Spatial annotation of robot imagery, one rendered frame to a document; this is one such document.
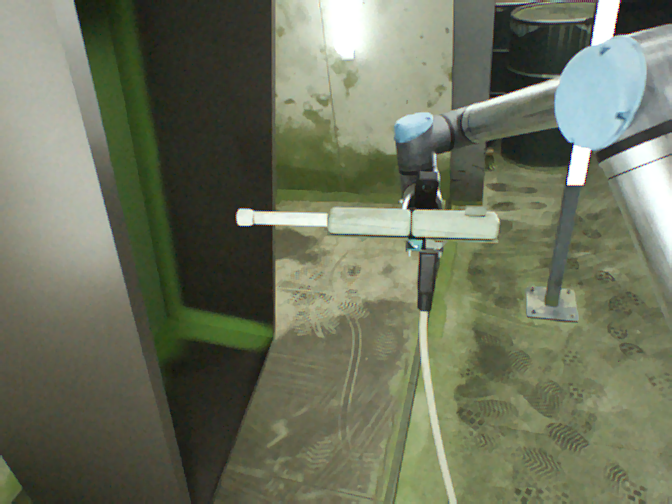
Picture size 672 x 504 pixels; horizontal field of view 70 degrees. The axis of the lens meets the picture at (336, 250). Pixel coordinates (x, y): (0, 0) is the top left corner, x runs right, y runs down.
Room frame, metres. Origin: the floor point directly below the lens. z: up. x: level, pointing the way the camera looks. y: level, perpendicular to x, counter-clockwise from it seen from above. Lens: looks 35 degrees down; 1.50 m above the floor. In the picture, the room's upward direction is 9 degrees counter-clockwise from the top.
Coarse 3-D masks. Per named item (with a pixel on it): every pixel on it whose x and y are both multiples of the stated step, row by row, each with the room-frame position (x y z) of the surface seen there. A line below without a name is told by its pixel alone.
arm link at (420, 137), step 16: (400, 128) 1.02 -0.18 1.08; (416, 128) 1.00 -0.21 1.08; (432, 128) 1.02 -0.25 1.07; (448, 128) 1.03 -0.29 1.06; (400, 144) 1.02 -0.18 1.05; (416, 144) 1.00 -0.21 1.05; (432, 144) 1.00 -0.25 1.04; (448, 144) 1.02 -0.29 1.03; (400, 160) 1.02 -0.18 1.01; (416, 160) 0.99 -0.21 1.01; (432, 160) 1.00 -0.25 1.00
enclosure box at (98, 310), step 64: (0, 0) 0.43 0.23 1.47; (64, 0) 0.43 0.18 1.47; (128, 0) 1.08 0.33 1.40; (192, 0) 1.04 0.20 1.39; (256, 0) 1.01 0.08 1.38; (0, 64) 0.44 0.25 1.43; (64, 64) 0.42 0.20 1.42; (128, 64) 1.09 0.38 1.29; (192, 64) 1.05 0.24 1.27; (256, 64) 1.02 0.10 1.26; (0, 128) 0.45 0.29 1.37; (64, 128) 0.43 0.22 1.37; (128, 128) 1.10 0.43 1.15; (192, 128) 1.07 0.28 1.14; (256, 128) 1.03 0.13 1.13; (0, 192) 0.46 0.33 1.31; (64, 192) 0.44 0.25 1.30; (128, 192) 1.06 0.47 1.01; (192, 192) 1.08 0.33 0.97; (256, 192) 1.04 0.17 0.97; (0, 256) 0.47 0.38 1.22; (64, 256) 0.45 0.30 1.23; (128, 256) 0.45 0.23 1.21; (192, 256) 1.10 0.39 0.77; (256, 256) 1.05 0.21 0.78; (0, 320) 0.49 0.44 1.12; (64, 320) 0.46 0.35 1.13; (128, 320) 0.44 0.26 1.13; (192, 320) 1.12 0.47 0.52; (256, 320) 1.07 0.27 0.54; (0, 384) 0.51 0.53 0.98; (64, 384) 0.48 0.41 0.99; (128, 384) 0.45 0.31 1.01; (192, 384) 0.89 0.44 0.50; (256, 384) 0.88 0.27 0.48; (0, 448) 0.55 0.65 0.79; (64, 448) 0.51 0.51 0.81; (128, 448) 0.47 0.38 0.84; (192, 448) 0.71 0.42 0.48
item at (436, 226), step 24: (240, 216) 0.80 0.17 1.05; (264, 216) 0.79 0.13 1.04; (288, 216) 0.78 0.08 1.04; (312, 216) 0.77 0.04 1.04; (336, 216) 0.75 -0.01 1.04; (360, 216) 0.74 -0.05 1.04; (384, 216) 0.74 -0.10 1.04; (408, 216) 0.73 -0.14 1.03; (432, 216) 0.72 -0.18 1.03; (456, 216) 0.71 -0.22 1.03; (480, 216) 0.71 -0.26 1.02; (432, 240) 0.71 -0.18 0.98; (456, 240) 0.70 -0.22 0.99; (480, 240) 0.69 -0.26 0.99; (432, 264) 0.71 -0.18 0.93; (432, 288) 0.70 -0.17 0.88
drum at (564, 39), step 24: (552, 0) 3.17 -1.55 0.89; (576, 0) 3.11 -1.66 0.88; (528, 24) 2.78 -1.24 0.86; (552, 24) 2.67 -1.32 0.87; (576, 24) 2.63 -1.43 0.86; (528, 48) 2.77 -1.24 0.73; (552, 48) 2.67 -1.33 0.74; (576, 48) 2.63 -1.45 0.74; (528, 72) 2.75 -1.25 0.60; (552, 72) 2.66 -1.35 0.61; (504, 144) 2.91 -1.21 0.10; (528, 144) 2.71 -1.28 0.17; (552, 144) 2.64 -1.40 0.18; (528, 168) 2.69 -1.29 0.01; (552, 168) 2.63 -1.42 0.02
